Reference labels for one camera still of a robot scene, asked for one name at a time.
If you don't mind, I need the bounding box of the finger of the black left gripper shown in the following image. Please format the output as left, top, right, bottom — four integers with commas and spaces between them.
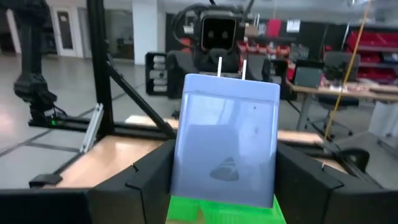
245, 55, 272, 83
166, 51, 200, 98

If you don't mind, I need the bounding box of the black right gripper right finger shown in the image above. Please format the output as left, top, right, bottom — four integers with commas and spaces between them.
274, 141, 398, 224

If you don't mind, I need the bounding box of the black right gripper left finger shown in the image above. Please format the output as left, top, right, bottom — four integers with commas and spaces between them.
88, 139, 177, 224

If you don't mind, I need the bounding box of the large lavender wall charger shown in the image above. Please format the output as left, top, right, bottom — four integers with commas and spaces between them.
170, 55, 281, 208

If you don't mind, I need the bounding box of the black office chair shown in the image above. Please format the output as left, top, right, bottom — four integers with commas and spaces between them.
310, 51, 361, 138

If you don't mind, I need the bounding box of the red box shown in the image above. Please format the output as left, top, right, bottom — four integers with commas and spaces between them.
266, 18, 282, 39

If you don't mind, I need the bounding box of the grey equipment case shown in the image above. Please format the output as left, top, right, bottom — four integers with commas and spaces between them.
294, 67, 324, 88

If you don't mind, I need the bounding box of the white paper sign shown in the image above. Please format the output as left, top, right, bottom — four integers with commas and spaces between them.
285, 20, 301, 34

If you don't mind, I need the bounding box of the green plastic mesh basket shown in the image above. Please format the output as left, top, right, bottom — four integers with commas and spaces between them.
166, 195, 287, 224

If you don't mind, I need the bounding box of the wooden work desk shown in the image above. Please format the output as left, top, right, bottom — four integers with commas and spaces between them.
287, 81, 398, 131

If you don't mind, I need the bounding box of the red bin shelving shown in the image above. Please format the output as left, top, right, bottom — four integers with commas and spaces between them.
345, 29, 398, 82

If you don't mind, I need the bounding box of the white door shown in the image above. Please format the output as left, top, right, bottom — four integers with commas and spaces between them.
51, 6, 84, 58

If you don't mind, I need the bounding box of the black aluminium table frame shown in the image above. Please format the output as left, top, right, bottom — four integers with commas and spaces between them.
27, 0, 384, 190

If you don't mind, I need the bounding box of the silver aluminium bracket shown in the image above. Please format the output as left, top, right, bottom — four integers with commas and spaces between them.
80, 103, 104, 154

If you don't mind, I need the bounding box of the yellow hanging cable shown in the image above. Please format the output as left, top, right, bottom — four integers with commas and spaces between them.
323, 0, 373, 140

